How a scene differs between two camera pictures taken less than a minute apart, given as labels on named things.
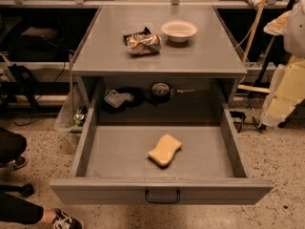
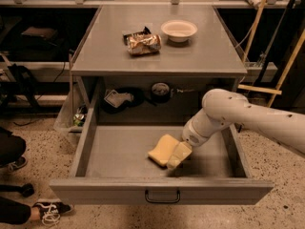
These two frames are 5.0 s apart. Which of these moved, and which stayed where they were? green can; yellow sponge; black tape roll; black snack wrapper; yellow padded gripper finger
Moved: yellow padded gripper finger
Stayed: green can; black snack wrapper; black tape roll; yellow sponge
